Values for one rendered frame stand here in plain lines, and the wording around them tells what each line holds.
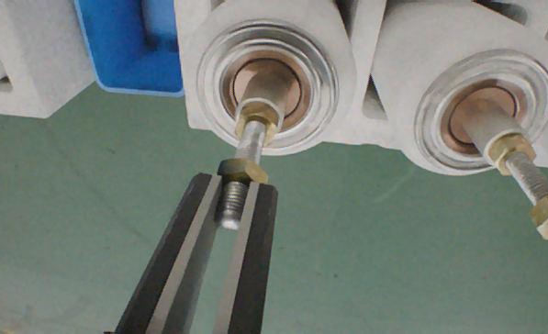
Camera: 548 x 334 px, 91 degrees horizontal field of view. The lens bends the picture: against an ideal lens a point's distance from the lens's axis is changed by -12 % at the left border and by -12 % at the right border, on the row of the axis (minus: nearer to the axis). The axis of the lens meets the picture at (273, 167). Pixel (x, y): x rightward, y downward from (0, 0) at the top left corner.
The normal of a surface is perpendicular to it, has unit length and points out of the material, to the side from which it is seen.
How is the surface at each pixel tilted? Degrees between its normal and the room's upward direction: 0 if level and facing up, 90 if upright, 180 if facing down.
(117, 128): 0
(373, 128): 0
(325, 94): 4
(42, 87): 90
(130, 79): 88
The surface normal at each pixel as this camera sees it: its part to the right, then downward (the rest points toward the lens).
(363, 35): -0.11, 0.63
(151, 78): 0.06, -0.74
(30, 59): 0.99, 0.12
